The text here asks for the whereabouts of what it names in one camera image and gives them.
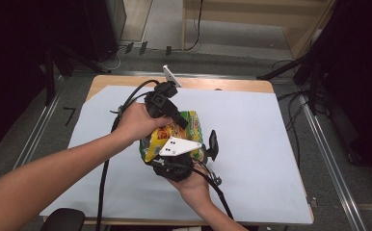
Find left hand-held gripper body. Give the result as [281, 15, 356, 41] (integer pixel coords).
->
[144, 64, 182, 119]

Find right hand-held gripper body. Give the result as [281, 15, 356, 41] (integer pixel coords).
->
[148, 137, 203, 183]

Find yellow refill pouch green cap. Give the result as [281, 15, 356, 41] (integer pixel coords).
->
[139, 110, 206, 164]

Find person's right hand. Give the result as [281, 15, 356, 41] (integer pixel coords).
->
[167, 171, 213, 208]

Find person's left hand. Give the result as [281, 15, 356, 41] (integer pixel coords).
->
[111, 101, 173, 147]

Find white table mat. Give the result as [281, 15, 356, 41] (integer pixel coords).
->
[39, 85, 314, 225]

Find black metal stand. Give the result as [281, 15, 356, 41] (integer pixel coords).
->
[43, 44, 111, 107]

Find black tripod stand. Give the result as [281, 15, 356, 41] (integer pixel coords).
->
[255, 47, 330, 116]

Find black chair seat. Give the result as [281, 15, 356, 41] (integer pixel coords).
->
[40, 207, 86, 231]

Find black curtain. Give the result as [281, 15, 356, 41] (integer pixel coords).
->
[303, 0, 372, 177]
[0, 0, 89, 157]

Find silver crosswise floor rail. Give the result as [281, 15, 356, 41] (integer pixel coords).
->
[58, 70, 291, 81]

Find white floor cable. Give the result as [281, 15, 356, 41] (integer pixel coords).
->
[93, 47, 124, 73]

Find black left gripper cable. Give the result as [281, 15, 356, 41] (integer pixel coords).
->
[95, 79, 161, 231]

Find light wooden frame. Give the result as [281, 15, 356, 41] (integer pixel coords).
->
[180, 0, 337, 61]

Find black hanging cable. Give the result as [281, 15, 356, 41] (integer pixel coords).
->
[183, 0, 204, 52]

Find black floor cables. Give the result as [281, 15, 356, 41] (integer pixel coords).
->
[272, 59, 308, 162]

